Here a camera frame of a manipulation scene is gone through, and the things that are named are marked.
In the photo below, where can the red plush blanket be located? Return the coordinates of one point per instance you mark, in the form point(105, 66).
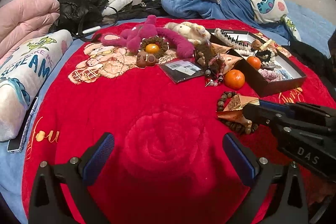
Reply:
point(168, 165)

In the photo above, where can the tangerine inside scrunchie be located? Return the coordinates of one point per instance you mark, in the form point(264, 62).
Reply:
point(152, 48)

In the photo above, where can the brown fuzzy hair clip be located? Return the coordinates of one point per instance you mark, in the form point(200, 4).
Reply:
point(203, 53)

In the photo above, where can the smartphone in case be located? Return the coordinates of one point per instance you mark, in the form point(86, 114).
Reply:
point(16, 145)

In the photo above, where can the tangerine beside box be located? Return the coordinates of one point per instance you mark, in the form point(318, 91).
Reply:
point(234, 79)

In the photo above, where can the black puffer jacket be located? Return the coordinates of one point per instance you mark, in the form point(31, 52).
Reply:
point(74, 12)

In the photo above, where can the white monsters pillow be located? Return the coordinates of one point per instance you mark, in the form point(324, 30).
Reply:
point(24, 73)

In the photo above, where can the tangerine in box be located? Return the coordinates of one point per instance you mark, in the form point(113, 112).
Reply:
point(254, 62)

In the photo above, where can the brown capybara toy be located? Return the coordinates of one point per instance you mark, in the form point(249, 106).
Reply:
point(145, 59)

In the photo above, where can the black clothing pile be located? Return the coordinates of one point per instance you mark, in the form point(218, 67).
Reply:
point(322, 65)

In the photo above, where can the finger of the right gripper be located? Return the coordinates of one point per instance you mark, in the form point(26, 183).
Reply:
point(276, 107)
point(259, 115)

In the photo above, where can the magenta plush bunny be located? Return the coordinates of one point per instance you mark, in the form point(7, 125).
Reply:
point(132, 38)

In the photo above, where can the brown crochet scrunchie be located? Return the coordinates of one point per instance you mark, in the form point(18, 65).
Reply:
point(160, 41)

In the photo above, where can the black cardboard box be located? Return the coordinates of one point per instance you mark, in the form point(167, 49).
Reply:
point(277, 73)

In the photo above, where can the small monsters pillow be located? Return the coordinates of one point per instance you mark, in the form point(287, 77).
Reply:
point(114, 6)

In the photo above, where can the white black hair claw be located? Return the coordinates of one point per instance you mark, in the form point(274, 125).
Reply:
point(232, 42)

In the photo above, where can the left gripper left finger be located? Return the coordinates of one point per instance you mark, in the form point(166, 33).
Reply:
point(47, 201)

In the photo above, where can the black card packet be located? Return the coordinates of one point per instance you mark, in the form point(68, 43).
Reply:
point(182, 70)

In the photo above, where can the cream plush rabbit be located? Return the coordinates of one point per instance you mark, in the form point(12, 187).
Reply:
point(193, 32)

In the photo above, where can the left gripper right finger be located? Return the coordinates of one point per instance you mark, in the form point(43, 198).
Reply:
point(288, 203)

